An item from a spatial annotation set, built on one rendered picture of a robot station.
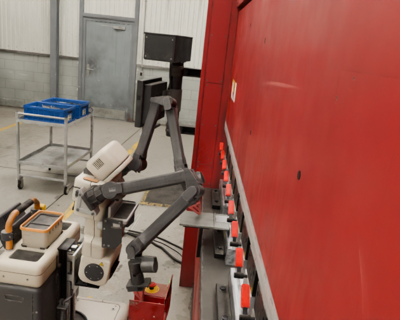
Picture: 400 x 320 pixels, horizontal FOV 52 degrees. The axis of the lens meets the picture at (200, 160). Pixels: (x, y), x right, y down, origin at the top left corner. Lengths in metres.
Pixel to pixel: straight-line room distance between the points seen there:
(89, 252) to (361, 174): 1.81
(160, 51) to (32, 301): 1.85
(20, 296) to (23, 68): 8.32
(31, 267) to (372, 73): 1.89
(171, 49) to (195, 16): 6.06
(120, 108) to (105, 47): 1.35
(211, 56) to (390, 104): 2.46
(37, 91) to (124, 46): 2.31
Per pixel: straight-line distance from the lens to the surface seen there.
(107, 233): 2.10
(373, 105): 0.53
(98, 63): 9.51
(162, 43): 3.07
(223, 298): 1.81
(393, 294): 0.45
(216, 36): 2.90
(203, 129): 2.96
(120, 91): 9.41
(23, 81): 10.28
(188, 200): 1.70
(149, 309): 1.92
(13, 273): 2.23
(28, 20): 10.13
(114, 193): 1.84
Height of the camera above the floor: 1.92
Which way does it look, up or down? 16 degrees down
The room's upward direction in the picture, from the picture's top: 6 degrees clockwise
